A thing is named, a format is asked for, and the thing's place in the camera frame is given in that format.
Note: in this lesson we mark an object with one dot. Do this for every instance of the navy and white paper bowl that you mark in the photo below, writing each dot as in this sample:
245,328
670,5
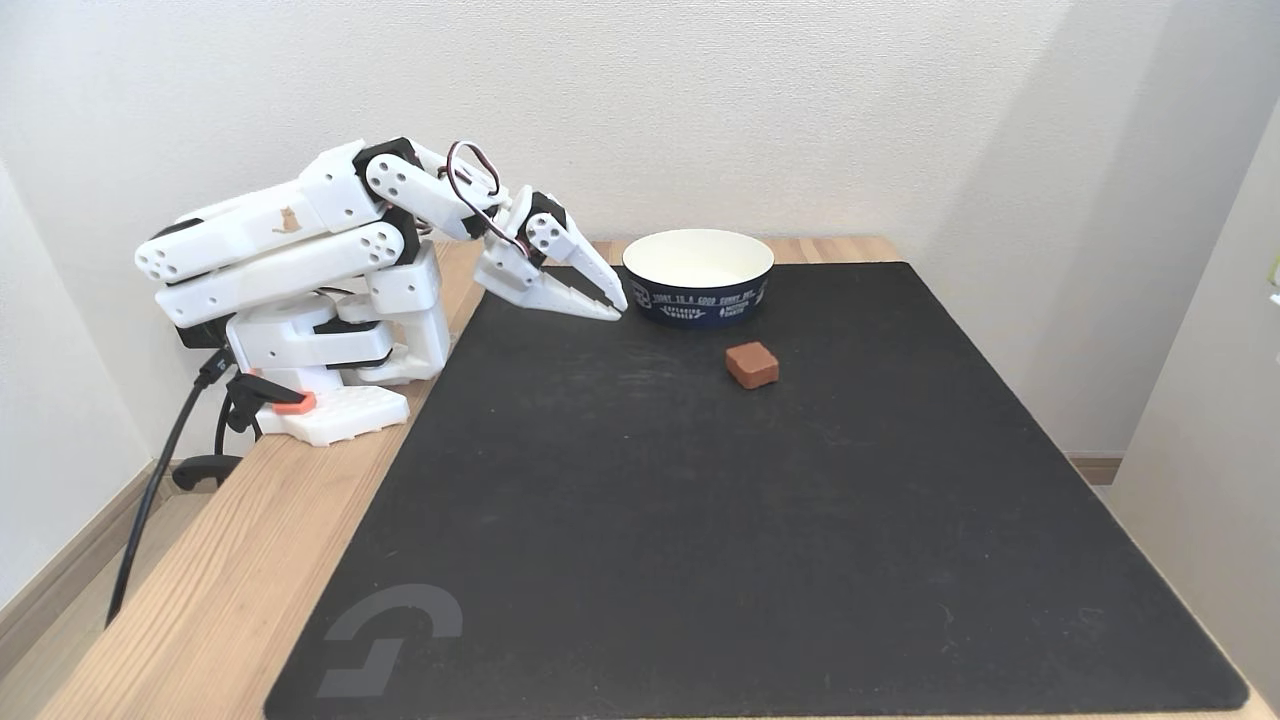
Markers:
699,275

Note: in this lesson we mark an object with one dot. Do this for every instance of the black desk mat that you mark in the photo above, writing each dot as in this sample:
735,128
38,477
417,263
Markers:
760,520

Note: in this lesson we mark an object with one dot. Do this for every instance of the brown square toy block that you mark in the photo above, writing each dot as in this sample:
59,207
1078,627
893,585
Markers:
752,364

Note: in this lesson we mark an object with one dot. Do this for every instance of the black clamp with orange pad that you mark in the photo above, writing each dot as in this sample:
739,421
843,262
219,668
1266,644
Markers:
262,392

